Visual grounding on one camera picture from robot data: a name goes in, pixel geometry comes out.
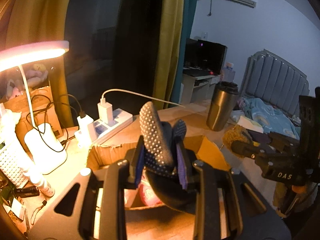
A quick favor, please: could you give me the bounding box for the yellow scrub sponge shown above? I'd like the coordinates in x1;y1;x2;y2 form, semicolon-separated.
222;125;259;159

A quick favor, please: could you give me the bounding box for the dotted dark glove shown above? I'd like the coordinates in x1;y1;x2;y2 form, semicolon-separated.
139;101;198;214

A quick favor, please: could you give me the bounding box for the blue bed blanket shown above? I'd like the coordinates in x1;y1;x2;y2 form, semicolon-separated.
237;97;299;140

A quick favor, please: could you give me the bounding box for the stainless steel tumbler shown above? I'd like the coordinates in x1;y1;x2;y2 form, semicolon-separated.
206;81;239;132

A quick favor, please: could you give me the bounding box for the cardboard box tray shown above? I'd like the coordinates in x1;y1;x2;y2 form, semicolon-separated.
86;134;232;210

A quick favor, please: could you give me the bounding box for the grey bed headboard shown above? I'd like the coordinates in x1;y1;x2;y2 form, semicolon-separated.
240;49;310;116

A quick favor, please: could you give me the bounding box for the small white charger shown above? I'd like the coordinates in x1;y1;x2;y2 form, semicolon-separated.
77;111;97;144

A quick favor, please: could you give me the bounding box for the white desk lamp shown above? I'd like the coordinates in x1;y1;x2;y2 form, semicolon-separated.
0;40;70;176

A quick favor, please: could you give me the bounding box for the clear water bottle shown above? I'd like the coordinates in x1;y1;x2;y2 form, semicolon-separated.
221;62;235;82

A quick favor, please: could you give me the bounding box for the white power strip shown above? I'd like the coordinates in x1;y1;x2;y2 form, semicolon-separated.
75;108;134;147

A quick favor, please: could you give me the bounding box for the white tv cabinet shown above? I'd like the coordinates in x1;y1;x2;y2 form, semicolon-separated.
179;74;220;105

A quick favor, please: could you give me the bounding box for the black monitor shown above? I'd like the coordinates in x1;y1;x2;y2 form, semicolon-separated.
183;38;227;76

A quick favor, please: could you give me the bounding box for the yellow curtain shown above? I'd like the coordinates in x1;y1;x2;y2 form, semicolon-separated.
153;0;184;101

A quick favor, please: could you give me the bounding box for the white charger with cable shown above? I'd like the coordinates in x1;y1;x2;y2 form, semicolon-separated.
100;88;183;115

